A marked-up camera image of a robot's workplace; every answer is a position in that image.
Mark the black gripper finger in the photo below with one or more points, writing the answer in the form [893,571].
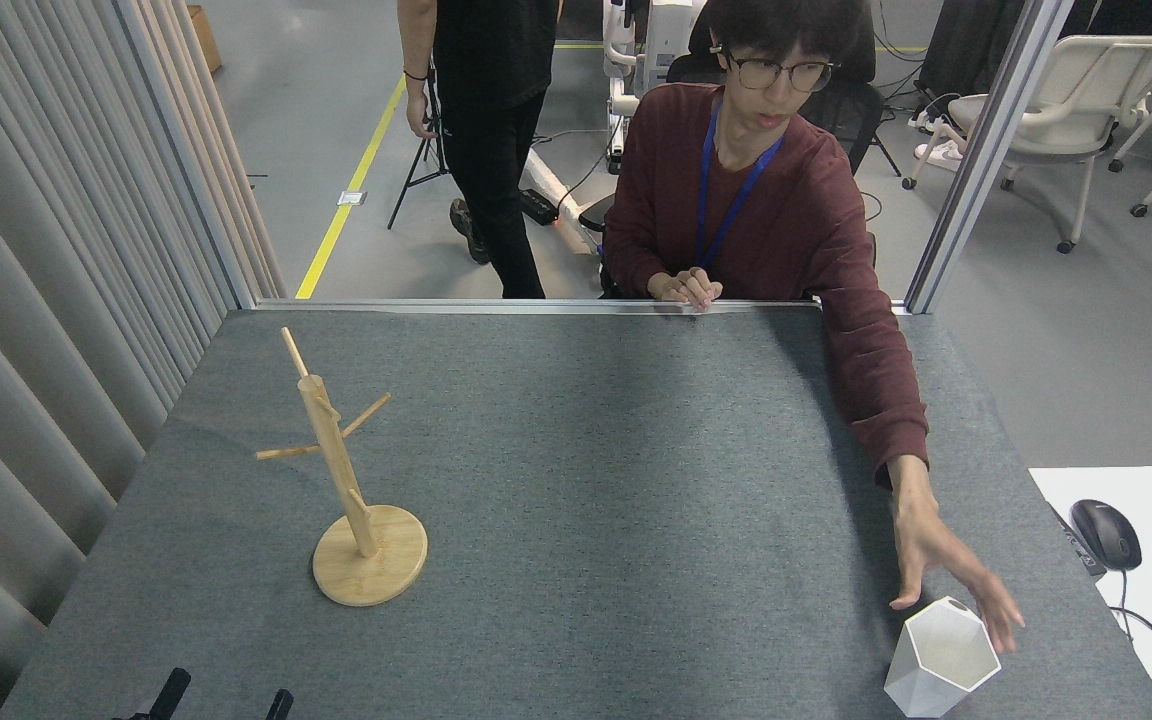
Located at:
[170,695]
[279,706]

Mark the white hexagonal cup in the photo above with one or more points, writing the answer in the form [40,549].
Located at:
[936,652]

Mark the seated person's left forearm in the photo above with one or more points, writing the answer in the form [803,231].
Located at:
[881,400]

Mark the wooden cup rack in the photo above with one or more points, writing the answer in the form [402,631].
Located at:
[371,560]

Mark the seated person's right hand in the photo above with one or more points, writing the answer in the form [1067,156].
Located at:
[686,288]

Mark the standing person's hand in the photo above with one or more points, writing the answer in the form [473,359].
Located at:
[420,110]

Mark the seated person's left hand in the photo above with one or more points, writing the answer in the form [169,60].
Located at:
[931,545]

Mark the grey pleated curtain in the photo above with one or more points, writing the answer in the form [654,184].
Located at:
[46,300]

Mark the silver floor socket plate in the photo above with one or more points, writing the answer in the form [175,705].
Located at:
[352,198]

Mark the black tripod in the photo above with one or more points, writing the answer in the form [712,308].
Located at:
[418,175]

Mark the black power strip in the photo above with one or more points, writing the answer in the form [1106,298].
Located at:
[538,206]

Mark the standing person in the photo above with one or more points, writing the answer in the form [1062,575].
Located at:
[491,100]

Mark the cardboard box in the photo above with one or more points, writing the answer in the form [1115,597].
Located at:
[204,38]

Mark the seated person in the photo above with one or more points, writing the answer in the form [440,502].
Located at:
[736,220]

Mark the white wheeled stand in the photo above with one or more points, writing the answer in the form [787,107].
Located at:
[626,90]

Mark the black-framed glasses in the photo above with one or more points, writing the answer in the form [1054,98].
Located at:
[781,72]

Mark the small black device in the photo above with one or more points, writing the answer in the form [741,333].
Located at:
[1079,545]

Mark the black office chair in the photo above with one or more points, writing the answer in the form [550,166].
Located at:
[851,105]

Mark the black computer mouse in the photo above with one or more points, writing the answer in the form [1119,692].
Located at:
[1106,535]

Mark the white chair with armrests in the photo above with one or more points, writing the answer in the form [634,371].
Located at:
[1066,95]

